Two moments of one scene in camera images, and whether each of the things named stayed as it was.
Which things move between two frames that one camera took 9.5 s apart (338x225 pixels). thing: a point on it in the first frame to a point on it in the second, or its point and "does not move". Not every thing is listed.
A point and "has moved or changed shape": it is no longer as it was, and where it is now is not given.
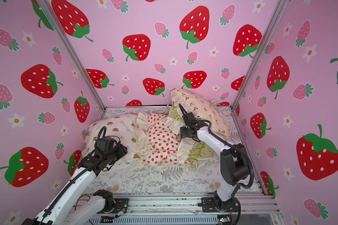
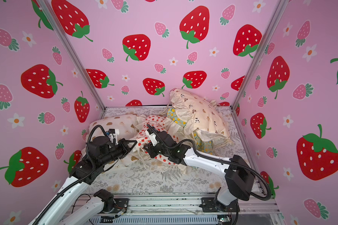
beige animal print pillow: [202, 108] does not move
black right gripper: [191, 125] to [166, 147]
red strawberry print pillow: [158, 144] has moved or changed shape
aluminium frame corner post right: [279, 8] does not move
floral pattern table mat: [203, 177] does not move
